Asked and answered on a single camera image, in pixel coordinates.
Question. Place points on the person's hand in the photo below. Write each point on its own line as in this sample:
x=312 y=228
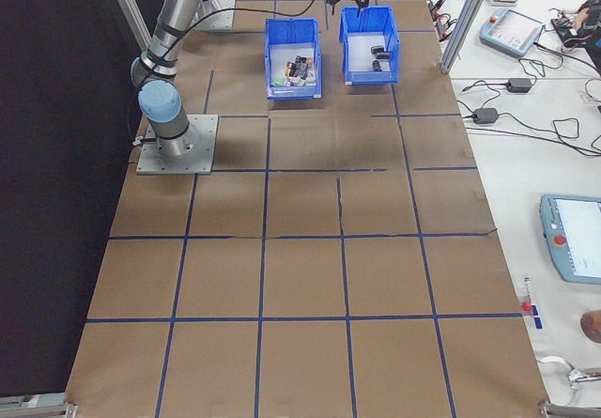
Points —
x=585 y=15

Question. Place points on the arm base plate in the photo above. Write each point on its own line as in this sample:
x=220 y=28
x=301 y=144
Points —
x=223 y=16
x=206 y=155

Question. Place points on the black frame cover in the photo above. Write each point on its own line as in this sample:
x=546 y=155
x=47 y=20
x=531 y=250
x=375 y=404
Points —
x=47 y=155

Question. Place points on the grey switch block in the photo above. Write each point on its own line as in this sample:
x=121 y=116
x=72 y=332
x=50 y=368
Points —
x=311 y=78

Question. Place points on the brown round object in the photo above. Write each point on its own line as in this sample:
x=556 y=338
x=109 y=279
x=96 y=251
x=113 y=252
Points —
x=592 y=326

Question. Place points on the light blue teach pendant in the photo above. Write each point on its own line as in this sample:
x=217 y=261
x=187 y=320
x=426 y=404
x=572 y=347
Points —
x=577 y=239
x=512 y=33

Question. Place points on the dark sleeved forearm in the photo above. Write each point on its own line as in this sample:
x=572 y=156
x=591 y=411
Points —
x=595 y=33

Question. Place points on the aluminium frame bar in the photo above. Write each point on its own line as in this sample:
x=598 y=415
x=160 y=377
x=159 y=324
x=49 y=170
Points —
x=127 y=4

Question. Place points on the blue bin with buttons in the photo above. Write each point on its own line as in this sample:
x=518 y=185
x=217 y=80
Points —
x=291 y=30

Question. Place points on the black orange usb hub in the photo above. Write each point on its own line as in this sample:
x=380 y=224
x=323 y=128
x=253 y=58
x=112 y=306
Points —
x=432 y=7
x=443 y=26

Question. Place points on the green push button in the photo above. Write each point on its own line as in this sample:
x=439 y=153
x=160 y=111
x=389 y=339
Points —
x=281 y=80

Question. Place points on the aluminium profile bar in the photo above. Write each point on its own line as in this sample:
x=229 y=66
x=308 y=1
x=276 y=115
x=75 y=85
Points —
x=47 y=411
x=573 y=411

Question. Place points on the white strip with red ball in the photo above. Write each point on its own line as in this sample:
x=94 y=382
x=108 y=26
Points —
x=528 y=305

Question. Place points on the metal clamp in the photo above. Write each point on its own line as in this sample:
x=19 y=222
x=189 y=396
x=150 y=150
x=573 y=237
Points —
x=580 y=376

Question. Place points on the black power adapter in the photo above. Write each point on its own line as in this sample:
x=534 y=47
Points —
x=519 y=84
x=486 y=115

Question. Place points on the aluminium desk post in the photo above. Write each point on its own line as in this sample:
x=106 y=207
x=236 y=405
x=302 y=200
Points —
x=465 y=19

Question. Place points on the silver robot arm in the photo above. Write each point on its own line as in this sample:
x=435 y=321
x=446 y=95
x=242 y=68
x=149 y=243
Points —
x=174 y=19

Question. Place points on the black cylinder part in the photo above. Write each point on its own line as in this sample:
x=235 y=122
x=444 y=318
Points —
x=377 y=50
x=377 y=66
x=386 y=55

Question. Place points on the blue bin with black cylinders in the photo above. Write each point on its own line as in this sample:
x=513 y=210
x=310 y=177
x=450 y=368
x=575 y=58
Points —
x=375 y=21

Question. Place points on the white switch block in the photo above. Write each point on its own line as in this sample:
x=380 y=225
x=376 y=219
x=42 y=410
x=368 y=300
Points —
x=297 y=80

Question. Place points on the black switch block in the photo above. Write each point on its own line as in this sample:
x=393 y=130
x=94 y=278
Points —
x=303 y=61

